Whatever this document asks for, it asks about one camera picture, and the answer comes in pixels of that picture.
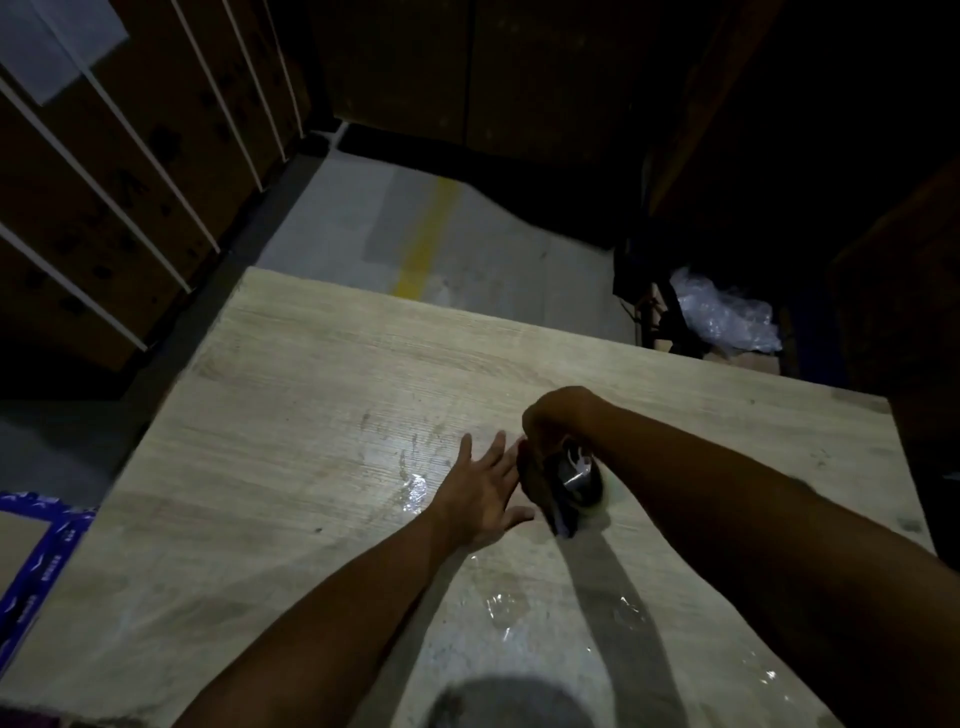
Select person's right hand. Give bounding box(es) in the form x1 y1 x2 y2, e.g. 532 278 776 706
517 386 601 540

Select person's left hand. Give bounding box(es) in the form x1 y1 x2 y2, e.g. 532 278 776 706
427 431 538 553

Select blue tape dispenser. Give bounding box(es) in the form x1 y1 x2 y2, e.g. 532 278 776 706
539 440 607 540

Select person's right forearm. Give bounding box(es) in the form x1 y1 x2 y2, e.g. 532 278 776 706
577 393 960 728

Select person's left forearm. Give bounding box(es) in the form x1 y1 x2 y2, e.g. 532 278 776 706
172 509 466 728

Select cardboard box with blue tape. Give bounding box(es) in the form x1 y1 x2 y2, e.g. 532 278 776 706
0 491 99 676

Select crumpled clear plastic wrap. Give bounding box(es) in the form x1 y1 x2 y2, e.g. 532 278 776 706
669 266 784 358

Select dark brown cardboard box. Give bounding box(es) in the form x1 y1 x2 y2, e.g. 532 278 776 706
464 0 646 166
311 0 481 148

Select tall dark cardboard box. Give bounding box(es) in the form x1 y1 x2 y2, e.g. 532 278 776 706
644 0 789 219

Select large white paper label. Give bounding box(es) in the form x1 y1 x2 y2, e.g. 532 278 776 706
0 0 130 106

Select blue metal rack post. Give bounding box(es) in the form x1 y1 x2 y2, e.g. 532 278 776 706
779 299 849 388

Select brown cardboard box white straps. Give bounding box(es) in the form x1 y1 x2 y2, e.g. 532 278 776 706
0 0 313 373

